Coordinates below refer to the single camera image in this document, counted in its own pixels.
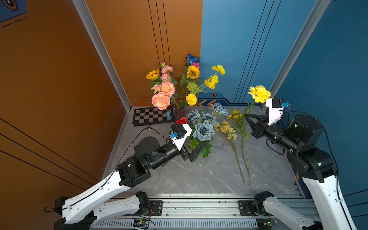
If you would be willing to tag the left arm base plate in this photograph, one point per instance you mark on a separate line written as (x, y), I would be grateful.
(154, 208)

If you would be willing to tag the grey blue roses bunch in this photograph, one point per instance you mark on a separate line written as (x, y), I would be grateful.
(202, 124)

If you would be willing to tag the checkered chessboard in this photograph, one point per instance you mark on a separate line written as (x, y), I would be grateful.
(151, 116)

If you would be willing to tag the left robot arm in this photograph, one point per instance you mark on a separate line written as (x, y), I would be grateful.
(133, 171)

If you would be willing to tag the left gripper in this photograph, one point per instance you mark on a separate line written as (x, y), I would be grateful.
(183, 155)

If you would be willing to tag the circuit board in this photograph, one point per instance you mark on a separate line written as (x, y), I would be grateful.
(267, 225)
(141, 224)

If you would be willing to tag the yellow rose spray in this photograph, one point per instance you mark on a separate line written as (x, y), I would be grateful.
(227, 130)

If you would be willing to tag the background bouquet in dark vase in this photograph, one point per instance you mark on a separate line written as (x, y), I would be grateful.
(169, 92)

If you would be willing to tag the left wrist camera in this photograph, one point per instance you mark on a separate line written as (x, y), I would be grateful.
(179, 134)

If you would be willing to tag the right circuit board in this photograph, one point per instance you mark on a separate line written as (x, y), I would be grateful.
(267, 225)

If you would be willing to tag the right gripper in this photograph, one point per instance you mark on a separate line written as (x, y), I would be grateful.
(258, 130)

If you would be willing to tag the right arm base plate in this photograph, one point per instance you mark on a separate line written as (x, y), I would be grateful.
(250, 208)

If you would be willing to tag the left circuit board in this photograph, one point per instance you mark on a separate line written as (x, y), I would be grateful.
(141, 224)

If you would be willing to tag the yellow poppy spray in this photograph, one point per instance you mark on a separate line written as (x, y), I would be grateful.
(240, 125)

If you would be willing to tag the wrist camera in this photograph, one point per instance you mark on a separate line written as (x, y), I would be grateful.
(275, 109)
(179, 134)

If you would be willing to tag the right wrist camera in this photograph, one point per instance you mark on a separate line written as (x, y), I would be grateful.
(275, 109)

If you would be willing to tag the red rose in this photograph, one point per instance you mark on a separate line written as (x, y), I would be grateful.
(182, 120)

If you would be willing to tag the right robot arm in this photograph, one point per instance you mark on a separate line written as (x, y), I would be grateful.
(317, 168)

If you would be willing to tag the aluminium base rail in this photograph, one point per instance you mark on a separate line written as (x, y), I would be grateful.
(198, 211)

